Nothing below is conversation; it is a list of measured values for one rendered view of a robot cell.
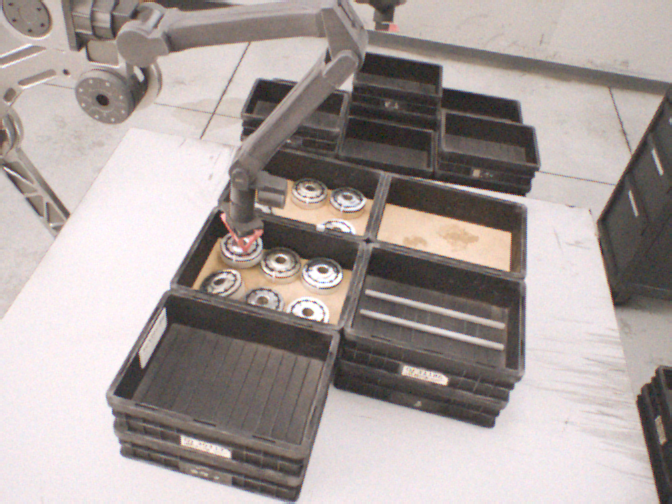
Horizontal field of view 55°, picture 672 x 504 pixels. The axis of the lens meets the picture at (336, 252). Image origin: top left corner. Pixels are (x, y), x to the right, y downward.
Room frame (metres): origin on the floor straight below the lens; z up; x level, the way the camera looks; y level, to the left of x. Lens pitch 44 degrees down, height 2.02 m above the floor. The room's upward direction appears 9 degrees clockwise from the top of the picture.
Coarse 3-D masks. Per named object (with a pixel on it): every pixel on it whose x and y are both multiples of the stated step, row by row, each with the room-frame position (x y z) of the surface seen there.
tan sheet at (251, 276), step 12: (216, 252) 1.15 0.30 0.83; (216, 264) 1.11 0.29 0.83; (204, 276) 1.06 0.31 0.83; (252, 276) 1.09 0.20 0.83; (300, 276) 1.12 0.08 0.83; (348, 276) 1.14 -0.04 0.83; (276, 288) 1.06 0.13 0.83; (288, 288) 1.07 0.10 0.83; (300, 288) 1.08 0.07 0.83; (240, 300) 1.01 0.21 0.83; (288, 300) 1.03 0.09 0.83; (324, 300) 1.05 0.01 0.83; (336, 300) 1.06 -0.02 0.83; (336, 312) 1.02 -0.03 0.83
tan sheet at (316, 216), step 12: (288, 180) 1.49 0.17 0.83; (288, 192) 1.44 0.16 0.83; (288, 204) 1.38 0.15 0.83; (288, 216) 1.33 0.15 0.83; (300, 216) 1.34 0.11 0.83; (312, 216) 1.35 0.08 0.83; (324, 216) 1.36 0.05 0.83; (336, 216) 1.37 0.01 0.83; (360, 216) 1.38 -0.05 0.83; (360, 228) 1.33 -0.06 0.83
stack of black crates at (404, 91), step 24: (360, 72) 2.82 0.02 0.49; (384, 72) 2.82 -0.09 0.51; (408, 72) 2.82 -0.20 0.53; (432, 72) 2.82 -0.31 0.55; (360, 96) 2.55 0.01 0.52; (384, 96) 2.55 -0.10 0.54; (408, 96) 2.55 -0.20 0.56; (432, 96) 2.53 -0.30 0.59; (384, 120) 2.54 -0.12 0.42; (408, 120) 2.54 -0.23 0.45; (432, 120) 2.53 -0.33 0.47
